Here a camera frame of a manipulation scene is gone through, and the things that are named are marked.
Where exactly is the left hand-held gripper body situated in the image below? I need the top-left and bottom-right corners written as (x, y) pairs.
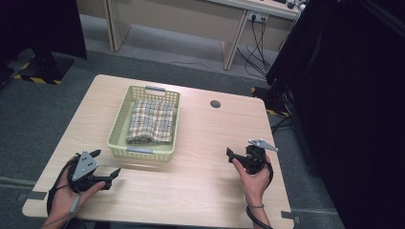
top-left (67, 149), bottom-right (113, 194)

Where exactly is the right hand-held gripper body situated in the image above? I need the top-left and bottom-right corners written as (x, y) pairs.
top-left (240, 138), bottom-right (279, 176)

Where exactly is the pale green plastic basket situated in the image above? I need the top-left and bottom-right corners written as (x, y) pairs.
top-left (106, 84), bottom-right (181, 164)

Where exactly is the plaid cloth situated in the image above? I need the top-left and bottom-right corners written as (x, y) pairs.
top-left (126, 97), bottom-right (176, 145)

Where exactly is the person's right hand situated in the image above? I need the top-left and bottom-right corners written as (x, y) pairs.
top-left (231, 154), bottom-right (272, 209)

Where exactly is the person's left hand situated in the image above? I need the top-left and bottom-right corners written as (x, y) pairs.
top-left (47, 155), bottom-right (107, 224)

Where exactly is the grey floor tape strip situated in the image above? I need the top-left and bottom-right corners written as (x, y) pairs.
top-left (280, 210), bottom-right (302, 224)
top-left (26, 190), bottom-right (48, 201)

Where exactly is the black floor plate striped tape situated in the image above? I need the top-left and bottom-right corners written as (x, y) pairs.
top-left (251, 86), bottom-right (291, 118)

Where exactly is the black stand base striped tape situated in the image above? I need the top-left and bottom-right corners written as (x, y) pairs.
top-left (13, 51), bottom-right (75, 86)

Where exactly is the large black curtain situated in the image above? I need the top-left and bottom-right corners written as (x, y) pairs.
top-left (266, 0), bottom-right (405, 229)

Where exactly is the white power socket strip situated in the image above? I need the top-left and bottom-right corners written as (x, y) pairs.
top-left (246, 10), bottom-right (269, 23)

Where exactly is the small black curtain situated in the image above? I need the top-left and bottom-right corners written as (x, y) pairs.
top-left (0, 0), bottom-right (88, 61)

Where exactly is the beige wooden desk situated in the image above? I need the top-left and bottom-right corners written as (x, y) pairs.
top-left (75, 0), bottom-right (302, 71)

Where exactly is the black right gripper strap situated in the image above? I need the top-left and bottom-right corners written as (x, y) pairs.
top-left (245, 160), bottom-right (275, 229)

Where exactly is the black gripper strap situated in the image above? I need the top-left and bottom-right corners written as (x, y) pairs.
top-left (245, 160), bottom-right (275, 229)
top-left (46, 154), bottom-right (80, 216)

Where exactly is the grey left gripper cable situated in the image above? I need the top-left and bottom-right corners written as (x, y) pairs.
top-left (41, 193), bottom-right (82, 229)

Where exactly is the black left gripper strap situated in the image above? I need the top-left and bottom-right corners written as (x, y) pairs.
top-left (46, 154), bottom-right (80, 216)

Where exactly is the bundle of black cables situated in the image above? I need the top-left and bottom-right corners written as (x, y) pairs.
top-left (237, 17), bottom-right (272, 79)

